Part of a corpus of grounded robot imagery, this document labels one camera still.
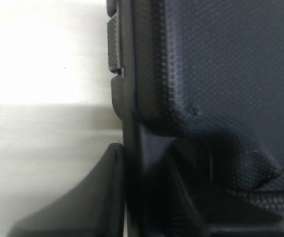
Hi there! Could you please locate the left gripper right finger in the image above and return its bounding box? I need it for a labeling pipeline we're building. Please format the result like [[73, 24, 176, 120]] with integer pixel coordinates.
[[166, 143, 284, 237]]

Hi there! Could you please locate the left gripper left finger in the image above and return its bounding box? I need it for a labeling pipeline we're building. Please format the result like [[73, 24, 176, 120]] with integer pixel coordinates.
[[8, 143, 125, 237]]

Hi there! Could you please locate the black plastic carrying case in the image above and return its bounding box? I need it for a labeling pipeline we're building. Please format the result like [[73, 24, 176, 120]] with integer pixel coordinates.
[[106, 0, 284, 237]]

